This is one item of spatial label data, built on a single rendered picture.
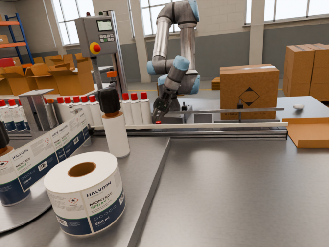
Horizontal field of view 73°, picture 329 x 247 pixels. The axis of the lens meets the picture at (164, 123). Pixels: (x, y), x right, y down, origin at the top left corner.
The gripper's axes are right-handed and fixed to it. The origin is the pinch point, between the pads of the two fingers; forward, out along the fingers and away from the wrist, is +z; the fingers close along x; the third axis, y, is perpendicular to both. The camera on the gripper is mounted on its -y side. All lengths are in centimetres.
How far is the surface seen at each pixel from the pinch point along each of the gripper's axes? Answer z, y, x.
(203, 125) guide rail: -10.5, 4.8, 23.4
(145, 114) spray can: -0.6, 2.4, -6.1
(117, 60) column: -16.5, -11.9, -34.1
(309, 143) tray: -28, 13, 66
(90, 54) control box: -16.5, 1.0, -44.2
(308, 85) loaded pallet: -39, -276, 181
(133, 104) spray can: -3.2, 3.5, -13.7
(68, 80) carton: 66, -127, -121
